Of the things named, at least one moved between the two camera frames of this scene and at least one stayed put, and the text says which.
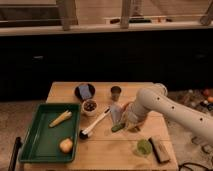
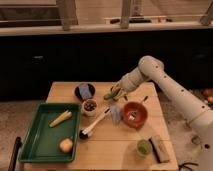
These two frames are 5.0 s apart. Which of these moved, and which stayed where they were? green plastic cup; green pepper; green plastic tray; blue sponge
Moved: green pepper
Stayed: green plastic tray; blue sponge; green plastic cup
